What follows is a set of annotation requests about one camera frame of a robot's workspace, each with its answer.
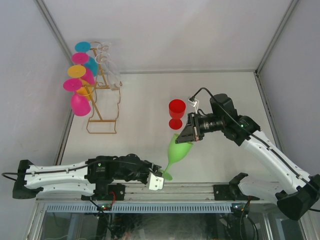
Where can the black base bracket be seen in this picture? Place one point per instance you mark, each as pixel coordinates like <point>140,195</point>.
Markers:
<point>222,192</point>
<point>106,192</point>

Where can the green plastic wine glass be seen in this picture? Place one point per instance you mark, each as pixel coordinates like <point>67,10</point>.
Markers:
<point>175,153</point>

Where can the front clear wine glass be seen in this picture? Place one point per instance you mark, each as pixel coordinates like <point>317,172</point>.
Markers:
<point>109,70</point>

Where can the magenta wine glass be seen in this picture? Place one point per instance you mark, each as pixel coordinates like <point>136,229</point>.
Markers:
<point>79,103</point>
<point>83,68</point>

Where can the cyan plastic wine glass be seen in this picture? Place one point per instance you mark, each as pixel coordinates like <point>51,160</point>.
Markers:
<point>84,47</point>

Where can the left black base bracket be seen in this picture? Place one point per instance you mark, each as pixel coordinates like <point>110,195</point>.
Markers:
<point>106,192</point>

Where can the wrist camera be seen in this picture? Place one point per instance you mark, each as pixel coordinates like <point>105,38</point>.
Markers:
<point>192,101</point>
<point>155,182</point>

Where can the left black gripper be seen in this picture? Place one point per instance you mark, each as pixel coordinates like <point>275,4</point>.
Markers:
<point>152,167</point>

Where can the aluminium mounting rail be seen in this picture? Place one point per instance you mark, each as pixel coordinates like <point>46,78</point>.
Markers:
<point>171,192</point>

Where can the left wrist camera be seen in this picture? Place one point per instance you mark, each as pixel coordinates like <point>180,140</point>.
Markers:
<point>155,182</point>

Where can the gold wire glass rack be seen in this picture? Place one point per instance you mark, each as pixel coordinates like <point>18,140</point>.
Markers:
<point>97,123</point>

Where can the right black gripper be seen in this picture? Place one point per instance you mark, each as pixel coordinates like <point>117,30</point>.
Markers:
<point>191,132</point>

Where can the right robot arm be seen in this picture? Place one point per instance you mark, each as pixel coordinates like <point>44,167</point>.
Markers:
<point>294,191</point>

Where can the red plastic wine glass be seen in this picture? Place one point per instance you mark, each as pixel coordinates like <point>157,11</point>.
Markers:
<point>177,109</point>

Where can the front magenta wine glass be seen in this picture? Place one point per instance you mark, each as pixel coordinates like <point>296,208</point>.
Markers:
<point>79,103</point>

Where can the rear clear wine glass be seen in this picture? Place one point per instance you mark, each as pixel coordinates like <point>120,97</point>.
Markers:
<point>103,49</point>

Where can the right black base bracket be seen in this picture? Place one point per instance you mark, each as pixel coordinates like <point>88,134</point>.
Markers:
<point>222,192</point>

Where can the orange plastic wine glass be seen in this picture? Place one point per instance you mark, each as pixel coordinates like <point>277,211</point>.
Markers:
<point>86,85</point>

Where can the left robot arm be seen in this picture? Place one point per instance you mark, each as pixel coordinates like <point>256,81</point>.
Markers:
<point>98,178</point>

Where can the rear magenta wine glass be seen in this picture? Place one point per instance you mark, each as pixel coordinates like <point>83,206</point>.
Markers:
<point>83,68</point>

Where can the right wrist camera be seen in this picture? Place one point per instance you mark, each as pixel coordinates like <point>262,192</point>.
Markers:
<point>192,101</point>

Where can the clear wine glass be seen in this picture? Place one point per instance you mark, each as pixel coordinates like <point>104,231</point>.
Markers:
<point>109,70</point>
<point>103,49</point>

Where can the blue slotted cable duct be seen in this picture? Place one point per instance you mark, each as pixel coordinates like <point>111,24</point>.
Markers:
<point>142,208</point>

